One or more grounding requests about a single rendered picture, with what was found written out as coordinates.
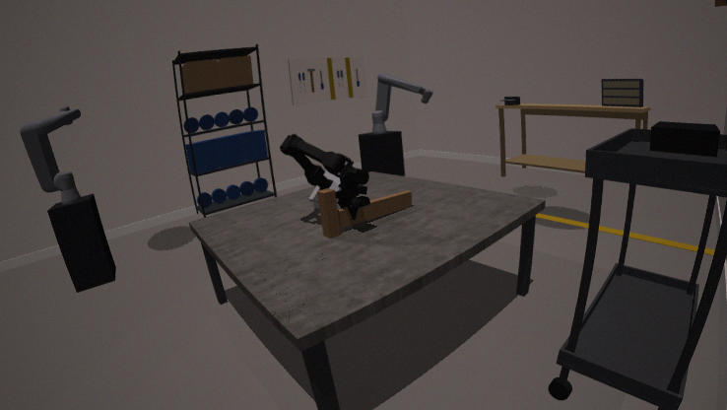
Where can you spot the brown wooden post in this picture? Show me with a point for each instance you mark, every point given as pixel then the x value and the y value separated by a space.
pixel 328 213

